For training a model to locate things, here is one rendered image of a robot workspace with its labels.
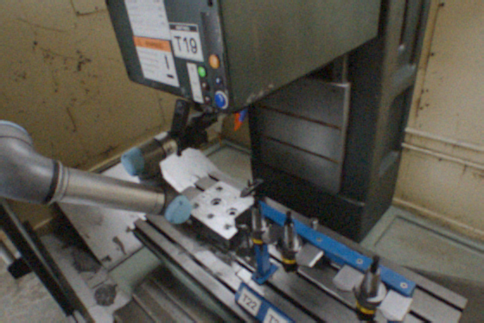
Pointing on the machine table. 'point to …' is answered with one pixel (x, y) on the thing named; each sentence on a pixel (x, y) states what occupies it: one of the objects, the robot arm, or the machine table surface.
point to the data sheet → (149, 18)
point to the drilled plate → (213, 225)
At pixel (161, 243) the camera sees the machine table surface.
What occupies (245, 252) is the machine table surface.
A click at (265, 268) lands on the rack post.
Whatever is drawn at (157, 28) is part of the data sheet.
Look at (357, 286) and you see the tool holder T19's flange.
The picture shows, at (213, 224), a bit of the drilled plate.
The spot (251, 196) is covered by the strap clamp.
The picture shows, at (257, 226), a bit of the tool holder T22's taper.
